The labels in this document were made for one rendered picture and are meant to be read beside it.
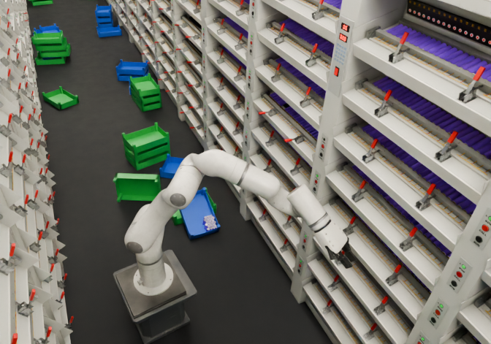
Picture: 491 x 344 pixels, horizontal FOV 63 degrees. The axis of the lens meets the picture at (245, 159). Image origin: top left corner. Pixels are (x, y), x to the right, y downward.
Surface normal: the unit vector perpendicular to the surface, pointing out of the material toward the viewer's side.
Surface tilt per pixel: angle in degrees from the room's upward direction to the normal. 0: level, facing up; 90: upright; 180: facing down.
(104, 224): 0
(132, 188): 90
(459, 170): 16
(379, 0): 90
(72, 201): 0
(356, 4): 90
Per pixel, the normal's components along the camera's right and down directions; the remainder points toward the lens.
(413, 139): -0.21, -0.71
